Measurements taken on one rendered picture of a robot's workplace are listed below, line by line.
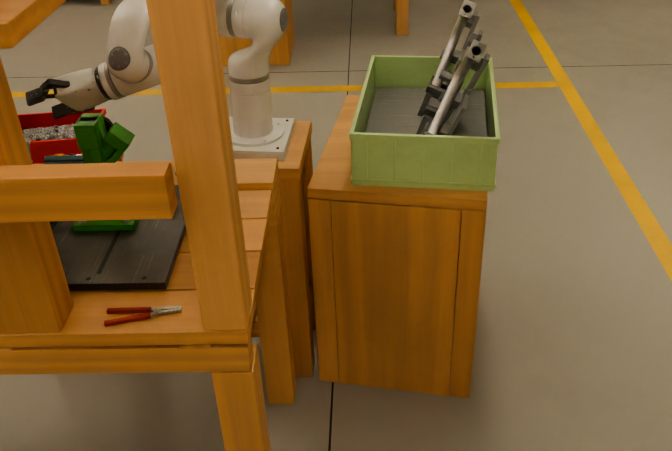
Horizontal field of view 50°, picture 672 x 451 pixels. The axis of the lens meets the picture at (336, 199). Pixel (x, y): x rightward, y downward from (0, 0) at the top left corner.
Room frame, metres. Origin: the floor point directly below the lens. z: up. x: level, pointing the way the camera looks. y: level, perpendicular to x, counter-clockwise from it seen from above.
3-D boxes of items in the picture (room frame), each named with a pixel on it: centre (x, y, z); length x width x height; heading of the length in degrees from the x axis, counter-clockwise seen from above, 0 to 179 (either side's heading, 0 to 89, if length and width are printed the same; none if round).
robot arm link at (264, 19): (1.99, 0.21, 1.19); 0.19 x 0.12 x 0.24; 72
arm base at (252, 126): (1.99, 0.24, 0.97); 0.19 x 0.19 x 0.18
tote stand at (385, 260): (2.08, -0.24, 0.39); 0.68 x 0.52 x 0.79; 168
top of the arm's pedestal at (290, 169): (1.99, 0.25, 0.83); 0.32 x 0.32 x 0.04; 84
